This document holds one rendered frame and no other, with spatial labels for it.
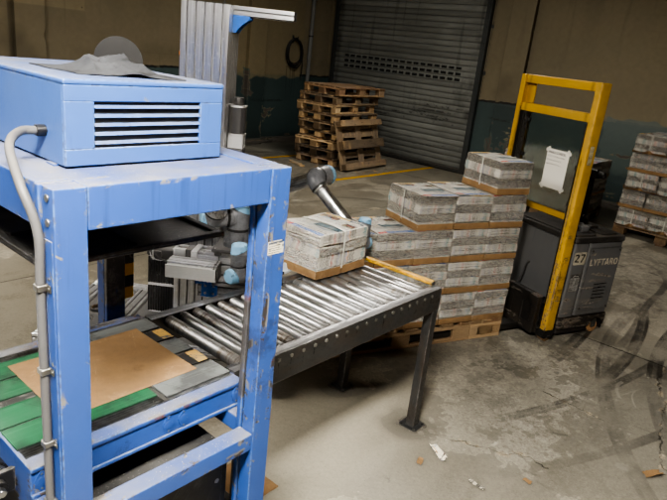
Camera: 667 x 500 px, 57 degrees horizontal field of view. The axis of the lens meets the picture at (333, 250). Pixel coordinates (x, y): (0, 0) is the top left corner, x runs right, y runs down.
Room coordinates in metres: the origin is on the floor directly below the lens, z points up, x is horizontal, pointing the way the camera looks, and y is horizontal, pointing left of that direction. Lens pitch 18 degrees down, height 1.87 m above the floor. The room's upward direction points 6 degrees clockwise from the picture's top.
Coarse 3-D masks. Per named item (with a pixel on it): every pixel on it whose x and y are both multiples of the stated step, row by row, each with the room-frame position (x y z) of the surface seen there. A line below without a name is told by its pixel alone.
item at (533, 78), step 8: (528, 80) 4.69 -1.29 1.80; (536, 80) 4.62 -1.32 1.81; (544, 80) 4.55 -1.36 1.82; (552, 80) 4.49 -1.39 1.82; (560, 80) 4.42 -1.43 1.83; (568, 80) 4.36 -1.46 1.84; (576, 80) 4.30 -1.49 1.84; (584, 80) 4.24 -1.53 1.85; (576, 88) 4.29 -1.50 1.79; (584, 88) 4.23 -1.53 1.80; (592, 88) 4.17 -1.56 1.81
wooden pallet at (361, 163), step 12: (348, 120) 10.03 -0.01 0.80; (360, 120) 10.30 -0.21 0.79; (372, 120) 10.59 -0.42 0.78; (336, 132) 9.87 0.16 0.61; (348, 132) 10.17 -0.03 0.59; (360, 132) 10.41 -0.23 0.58; (372, 132) 10.73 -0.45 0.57; (336, 144) 9.85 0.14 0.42; (348, 144) 9.90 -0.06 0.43; (360, 144) 10.17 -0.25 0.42; (372, 144) 10.45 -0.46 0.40; (348, 156) 10.04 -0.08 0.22; (360, 156) 10.27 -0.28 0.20; (348, 168) 9.77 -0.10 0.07; (360, 168) 10.03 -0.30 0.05
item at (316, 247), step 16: (288, 224) 2.88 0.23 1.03; (304, 224) 2.89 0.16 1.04; (288, 240) 2.87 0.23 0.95; (304, 240) 2.80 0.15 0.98; (320, 240) 2.74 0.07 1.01; (336, 240) 2.84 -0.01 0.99; (288, 256) 2.87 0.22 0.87; (304, 256) 2.80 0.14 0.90; (320, 256) 2.75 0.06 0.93; (336, 256) 2.86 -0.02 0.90
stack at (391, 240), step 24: (384, 216) 4.02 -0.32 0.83; (384, 240) 3.62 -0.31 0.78; (408, 240) 3.70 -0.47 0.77; (432, 240) 3.79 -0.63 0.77; (456, 240) 3.88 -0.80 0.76; (480, 240) 3.98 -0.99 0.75; (432, 264) 3.80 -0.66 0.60; (456, 264) 3.89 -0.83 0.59; (480, 264) 3.99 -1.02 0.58; (456, 312) 3.93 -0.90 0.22; (384, 336) 3.66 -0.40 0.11; (408, 336) 3.75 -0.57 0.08; (456, 336) 3.94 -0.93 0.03
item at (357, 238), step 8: (312, 216) 3.08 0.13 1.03; (320, 216) 3.09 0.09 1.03; (328, 216) 3.10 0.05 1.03; (336, 216) 3.11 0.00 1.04; (336, 224) 2.98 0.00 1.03; (344, 224) 2.99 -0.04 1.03; (352, 224) 3.01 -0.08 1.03; (360, 224) 3.03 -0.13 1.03; (352, 232) 2.92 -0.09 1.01; (360, 232) 2.97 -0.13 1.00; (352, 240) 2.93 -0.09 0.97; (360, 240) 2.98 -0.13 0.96; (352, 248) 2.94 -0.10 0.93; (360, 248) 3.00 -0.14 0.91; (352, 256) 2.95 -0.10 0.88; (360, 256) 3.01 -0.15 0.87
